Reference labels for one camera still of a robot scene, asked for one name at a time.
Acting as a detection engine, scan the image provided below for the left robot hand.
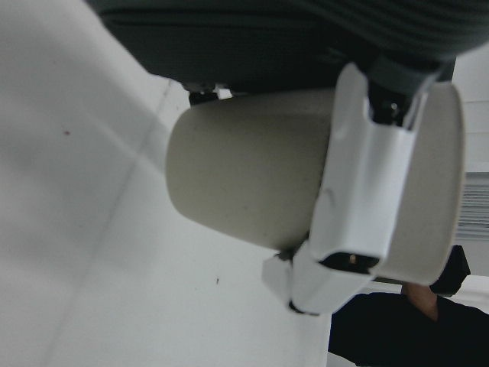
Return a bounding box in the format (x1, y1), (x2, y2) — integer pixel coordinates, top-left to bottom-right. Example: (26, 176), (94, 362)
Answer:
(89, 0), (489, 317)

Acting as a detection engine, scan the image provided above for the white louvred panel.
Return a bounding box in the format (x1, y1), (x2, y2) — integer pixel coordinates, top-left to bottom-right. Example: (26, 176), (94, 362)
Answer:
(456, 171), (489, 242)

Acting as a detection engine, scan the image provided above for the white plastic cup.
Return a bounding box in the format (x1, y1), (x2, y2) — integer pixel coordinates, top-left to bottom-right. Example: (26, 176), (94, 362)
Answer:
(164, 82), (468, 287)

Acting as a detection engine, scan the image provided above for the person in black garment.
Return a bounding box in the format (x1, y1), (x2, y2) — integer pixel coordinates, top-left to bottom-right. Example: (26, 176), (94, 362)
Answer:
(327, 244), (489, 367)

